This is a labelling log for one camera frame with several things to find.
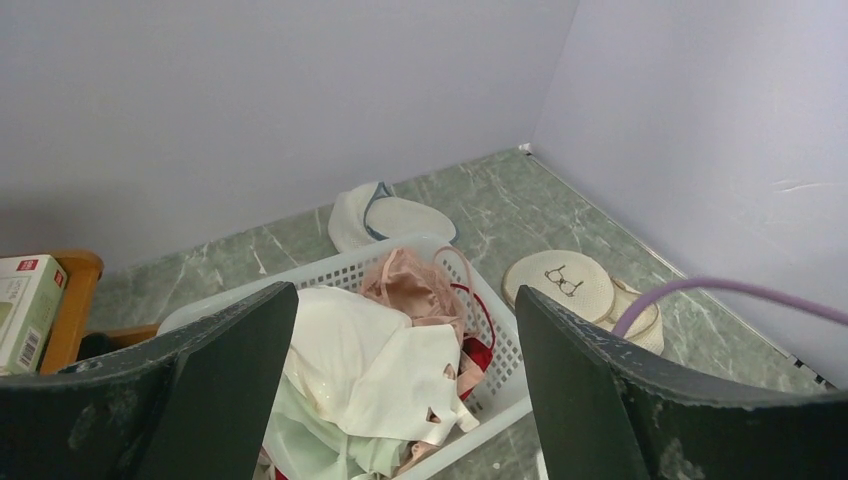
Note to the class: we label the white plastic laundry basket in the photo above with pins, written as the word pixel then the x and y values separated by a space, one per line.
pixel 498 402

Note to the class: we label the white cream bra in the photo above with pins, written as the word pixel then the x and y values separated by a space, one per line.
pixel 369 370

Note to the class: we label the white bag blue trim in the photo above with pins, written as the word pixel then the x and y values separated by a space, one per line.
pixel 371 213

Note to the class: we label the red lace bra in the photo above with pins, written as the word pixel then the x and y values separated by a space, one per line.
pixel 475 353

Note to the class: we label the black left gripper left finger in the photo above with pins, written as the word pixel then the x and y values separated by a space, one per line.
pixel 192 403

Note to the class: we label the light green garment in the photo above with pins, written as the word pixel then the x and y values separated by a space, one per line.
pixel 301 445

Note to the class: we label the white green small box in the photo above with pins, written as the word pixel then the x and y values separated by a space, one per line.
pixel 31 290

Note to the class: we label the wooden tiered shelf rack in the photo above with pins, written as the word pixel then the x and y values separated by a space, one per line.
pixel 70 340

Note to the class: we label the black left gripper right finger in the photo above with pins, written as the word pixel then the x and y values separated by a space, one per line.
pixel 607 409

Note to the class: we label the pink satin bra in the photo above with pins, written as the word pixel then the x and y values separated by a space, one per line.
pixel 405 282

